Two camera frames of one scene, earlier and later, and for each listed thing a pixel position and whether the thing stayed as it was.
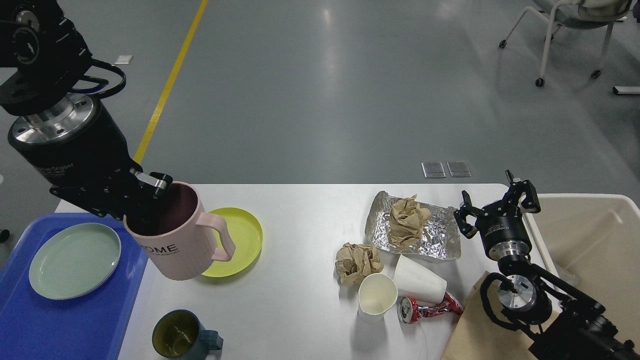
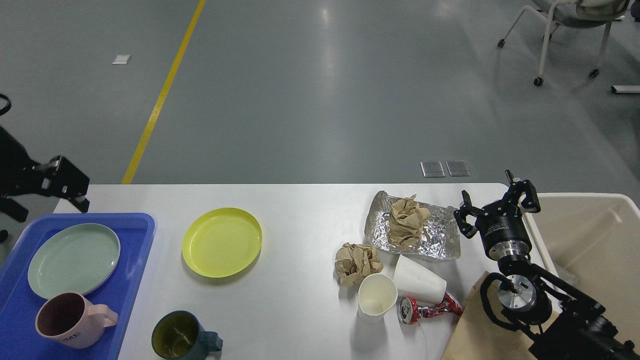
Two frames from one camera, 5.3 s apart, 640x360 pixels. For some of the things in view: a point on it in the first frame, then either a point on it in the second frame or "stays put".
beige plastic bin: (591, 243) stays put
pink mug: (180, 251) → (70, 318)
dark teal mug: (178, 334) stays put
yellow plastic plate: (247, 235) stays put
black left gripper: (72, 141) → (19, 175)
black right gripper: (502, 226) stays put
